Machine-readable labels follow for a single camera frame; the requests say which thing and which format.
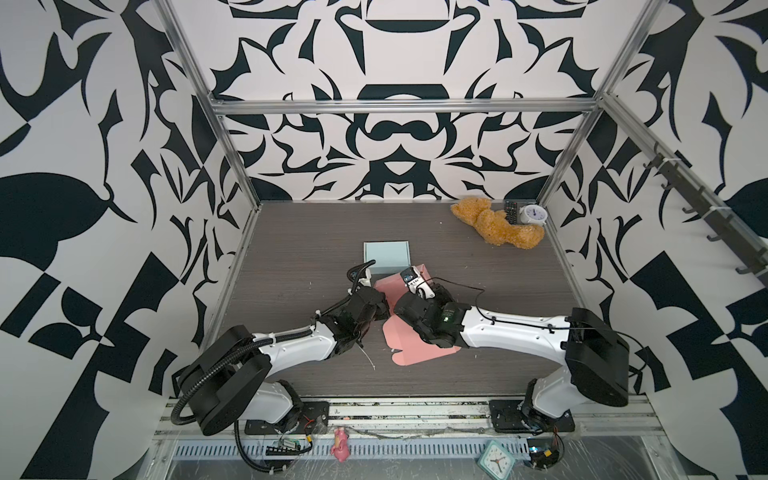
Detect pink paper box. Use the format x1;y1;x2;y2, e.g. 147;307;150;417
373;274;460;367

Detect light blue paper box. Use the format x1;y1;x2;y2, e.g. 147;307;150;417
363;241;412;276

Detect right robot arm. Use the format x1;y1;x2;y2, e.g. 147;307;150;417
394;285;630;419

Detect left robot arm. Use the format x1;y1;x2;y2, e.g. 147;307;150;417
170;287;390;436

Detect brown teddy bear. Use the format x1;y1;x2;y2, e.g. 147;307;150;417
450;197;545;250

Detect pink small toy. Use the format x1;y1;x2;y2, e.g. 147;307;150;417
331;427;350;462

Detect black remote control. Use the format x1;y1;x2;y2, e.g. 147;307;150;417
503;199;519;225

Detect green circuit board left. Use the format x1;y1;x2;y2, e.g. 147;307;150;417
265;436;313;456

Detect white round alarm clock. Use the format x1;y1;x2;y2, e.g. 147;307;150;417
518;204;549;226

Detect teal square clock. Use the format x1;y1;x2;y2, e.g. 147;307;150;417
477;440;516;480

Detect circuit board right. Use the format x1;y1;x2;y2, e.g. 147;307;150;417
524;436;565;471

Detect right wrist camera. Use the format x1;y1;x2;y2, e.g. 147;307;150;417
400;266;435;300

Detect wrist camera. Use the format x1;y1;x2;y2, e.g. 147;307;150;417
354;269;371;291
400;266;435;300

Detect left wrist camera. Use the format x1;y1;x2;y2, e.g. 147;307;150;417
354;269;371;291

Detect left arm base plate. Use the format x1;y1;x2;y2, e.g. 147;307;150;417
244;401;330;435

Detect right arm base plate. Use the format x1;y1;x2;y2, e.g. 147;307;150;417
488;400;576;435

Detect black coat hook rail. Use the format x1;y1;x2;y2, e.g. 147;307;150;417
644;141;767;287

